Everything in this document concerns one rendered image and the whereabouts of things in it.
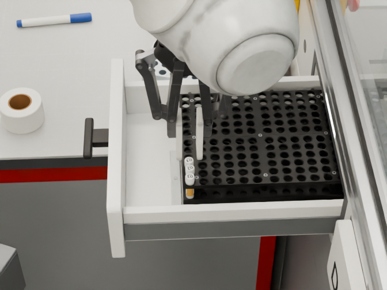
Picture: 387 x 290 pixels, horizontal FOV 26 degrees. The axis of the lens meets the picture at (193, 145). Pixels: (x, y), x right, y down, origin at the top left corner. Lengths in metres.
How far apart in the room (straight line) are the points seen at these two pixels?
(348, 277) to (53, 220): 0.65
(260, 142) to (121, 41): 0.46
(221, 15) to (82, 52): 0.86
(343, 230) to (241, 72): 0.40
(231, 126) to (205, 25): 0.51
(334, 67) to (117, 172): 0.33
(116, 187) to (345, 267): 0.30
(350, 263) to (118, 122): 0.37
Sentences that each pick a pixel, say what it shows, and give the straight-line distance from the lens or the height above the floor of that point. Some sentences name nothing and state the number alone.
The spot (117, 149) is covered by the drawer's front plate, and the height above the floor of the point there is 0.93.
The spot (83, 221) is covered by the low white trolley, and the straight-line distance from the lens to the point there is 1.50.
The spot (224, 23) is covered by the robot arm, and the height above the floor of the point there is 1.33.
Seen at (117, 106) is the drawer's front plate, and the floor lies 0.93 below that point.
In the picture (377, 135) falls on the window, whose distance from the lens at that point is 0.99.
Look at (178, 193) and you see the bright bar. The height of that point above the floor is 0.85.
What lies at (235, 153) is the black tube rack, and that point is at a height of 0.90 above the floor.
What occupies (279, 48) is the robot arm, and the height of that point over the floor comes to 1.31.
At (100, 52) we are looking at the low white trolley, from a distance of 1.52.
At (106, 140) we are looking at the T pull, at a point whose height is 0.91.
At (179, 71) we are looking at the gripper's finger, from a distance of 0.99.
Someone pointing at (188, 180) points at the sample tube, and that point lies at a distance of 1.11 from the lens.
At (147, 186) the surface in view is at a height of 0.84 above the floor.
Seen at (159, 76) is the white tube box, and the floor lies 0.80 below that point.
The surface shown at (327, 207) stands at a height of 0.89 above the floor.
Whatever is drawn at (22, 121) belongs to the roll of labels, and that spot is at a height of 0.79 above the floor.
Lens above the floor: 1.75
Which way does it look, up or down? 47 degrees down
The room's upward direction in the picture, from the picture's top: straight up
